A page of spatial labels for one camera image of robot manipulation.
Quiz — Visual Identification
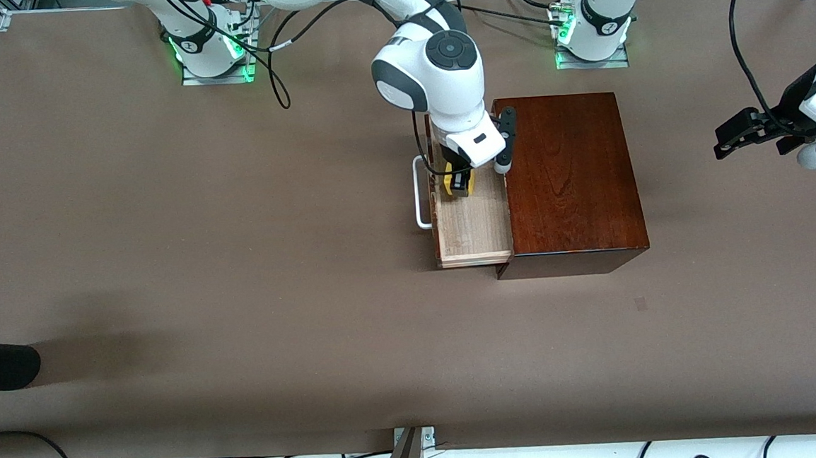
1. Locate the dark brown wooden cabinet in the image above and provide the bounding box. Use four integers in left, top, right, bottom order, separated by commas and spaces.
485, 90, 652, 281

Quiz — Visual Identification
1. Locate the black arching floor cable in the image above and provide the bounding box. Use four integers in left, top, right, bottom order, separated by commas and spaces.
0, 426, 76, 458

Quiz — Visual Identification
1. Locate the yellow cube block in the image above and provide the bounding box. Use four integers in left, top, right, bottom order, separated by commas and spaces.
441, 160, 479, 201

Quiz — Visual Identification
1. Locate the brown table cover sheet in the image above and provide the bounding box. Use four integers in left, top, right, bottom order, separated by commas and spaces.
0, 0, 816, 458

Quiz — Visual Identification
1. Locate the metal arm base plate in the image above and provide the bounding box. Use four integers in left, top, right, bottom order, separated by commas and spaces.
177, 4, 260, 88
554, 42, 631, 72

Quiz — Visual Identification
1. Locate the wooden drawer with white handle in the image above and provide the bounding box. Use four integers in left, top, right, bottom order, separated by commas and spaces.
408, 110, 515, 270

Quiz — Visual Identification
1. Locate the thin black table cable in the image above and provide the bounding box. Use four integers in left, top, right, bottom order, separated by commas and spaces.
465, 0, 566, 31

